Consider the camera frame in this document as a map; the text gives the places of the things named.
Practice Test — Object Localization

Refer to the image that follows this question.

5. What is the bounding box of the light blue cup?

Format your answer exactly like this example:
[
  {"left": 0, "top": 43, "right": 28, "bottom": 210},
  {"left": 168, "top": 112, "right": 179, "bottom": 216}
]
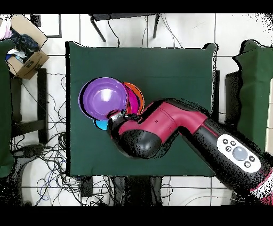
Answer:
[{"left": 93, "top": 119, "right": 109, "bottom": 131}]

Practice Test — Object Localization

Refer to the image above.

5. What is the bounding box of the purple bowl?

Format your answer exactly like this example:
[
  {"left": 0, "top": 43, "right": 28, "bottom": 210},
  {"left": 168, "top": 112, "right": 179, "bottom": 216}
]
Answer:
[{"left": 78, "top": 77, "right": 129, "bottom": 122}]

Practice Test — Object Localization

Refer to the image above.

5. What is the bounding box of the large pink bowl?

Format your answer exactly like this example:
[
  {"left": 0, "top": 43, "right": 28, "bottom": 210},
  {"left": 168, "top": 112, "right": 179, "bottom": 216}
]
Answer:
[{"left": 124, "top": 85, "right": 140, "bottom": 115}]

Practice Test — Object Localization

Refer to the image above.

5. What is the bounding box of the large orange bowl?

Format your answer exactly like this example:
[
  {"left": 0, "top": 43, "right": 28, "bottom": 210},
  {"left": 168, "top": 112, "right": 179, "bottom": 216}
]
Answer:
[{"left": 123, "top": 82, "right": 145, "bottom": 116}]

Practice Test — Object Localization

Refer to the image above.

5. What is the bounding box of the dark green tablecloth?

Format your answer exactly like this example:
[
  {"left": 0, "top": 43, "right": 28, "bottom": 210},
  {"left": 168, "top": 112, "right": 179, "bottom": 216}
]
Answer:
[{"left": 65, "top": 41, "right": 218, "bottom": 177}]

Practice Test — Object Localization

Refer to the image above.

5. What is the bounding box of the black power strip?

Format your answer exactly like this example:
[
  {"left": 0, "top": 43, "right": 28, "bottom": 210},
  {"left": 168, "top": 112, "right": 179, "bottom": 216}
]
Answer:
[{"left": 80, "top": 176, "right": 94, "bottom": 198}]

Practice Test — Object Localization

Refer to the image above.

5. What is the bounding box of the black floor equipment with knob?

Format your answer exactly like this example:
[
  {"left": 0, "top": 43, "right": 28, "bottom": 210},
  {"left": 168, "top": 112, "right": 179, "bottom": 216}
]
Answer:
[{"left": 12, "top": 143, "right": 45, "bottom": 164}]

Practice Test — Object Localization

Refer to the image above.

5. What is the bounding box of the cardboard box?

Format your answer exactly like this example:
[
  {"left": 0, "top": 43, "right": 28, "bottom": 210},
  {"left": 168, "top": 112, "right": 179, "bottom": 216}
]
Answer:
[{"left": 6, "top": 14, "right": 50, "bottom": 80}]

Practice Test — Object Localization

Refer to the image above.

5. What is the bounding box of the black metal stand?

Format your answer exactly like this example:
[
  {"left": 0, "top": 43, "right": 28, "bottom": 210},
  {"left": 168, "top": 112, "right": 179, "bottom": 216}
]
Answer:
[{"left": 88, "top": 13, "right": 161, "bottom": 43}]

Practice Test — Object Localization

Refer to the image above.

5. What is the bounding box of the green covered side table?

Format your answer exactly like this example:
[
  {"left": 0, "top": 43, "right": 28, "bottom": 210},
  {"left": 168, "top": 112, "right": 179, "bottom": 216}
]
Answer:
[
  {"left": 233, "top": 39, "right": 273, "bottom": 154},
  {"left": 0, "top": 39, "right": 17, "bottom": 179}
]

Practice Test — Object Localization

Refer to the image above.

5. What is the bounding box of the dark blue clothes bundle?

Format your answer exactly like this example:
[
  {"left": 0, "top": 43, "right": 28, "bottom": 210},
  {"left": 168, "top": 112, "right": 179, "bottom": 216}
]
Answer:
[{"left": 9, "top": 27, "right": 41, "bottom": 62}]

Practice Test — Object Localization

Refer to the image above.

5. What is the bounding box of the pale pink cloth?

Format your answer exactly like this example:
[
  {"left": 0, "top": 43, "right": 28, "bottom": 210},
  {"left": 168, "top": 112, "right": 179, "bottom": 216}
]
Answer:
[{"left": 0, "top": 19, "right": 13, "bottom": 41}]

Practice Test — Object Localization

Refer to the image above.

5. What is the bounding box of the tangle of floor cables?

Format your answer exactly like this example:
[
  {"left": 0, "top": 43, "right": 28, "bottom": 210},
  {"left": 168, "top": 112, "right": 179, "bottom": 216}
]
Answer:
[{"left": 10, "top": 72, "right": 120, "bottom": 206}]

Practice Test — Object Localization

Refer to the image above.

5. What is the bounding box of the black metal frame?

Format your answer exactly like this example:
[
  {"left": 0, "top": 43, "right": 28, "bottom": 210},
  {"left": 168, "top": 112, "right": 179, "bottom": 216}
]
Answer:
[{"left": 9, "top": 68, "right": 49, "bottom": 144}]

